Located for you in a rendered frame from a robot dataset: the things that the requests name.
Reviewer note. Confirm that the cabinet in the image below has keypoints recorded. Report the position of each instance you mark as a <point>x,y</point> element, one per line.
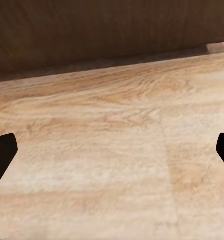
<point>43,33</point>

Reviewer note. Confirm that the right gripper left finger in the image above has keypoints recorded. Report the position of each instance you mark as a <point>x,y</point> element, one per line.
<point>8,150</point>

